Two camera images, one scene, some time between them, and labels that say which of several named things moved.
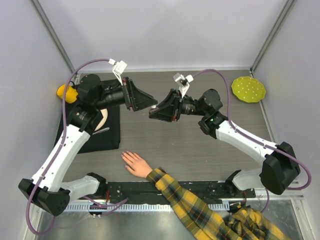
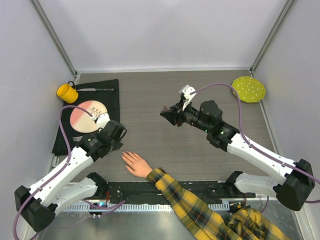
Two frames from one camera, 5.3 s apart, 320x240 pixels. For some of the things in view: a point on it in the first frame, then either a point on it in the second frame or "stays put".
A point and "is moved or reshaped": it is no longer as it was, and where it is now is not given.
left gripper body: x=127 y=91 to x=116 y=145
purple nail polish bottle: x=153 y=109 is moved or reshaped
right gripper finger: x=168 y=98 to x=173 y=110
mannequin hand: x=136 y=164 stays put
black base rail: x=206 y=190 stays put
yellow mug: x=71 y=93 stays put
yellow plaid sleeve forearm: x=241 y=223 stays put
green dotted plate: x=248 y=89 stays put
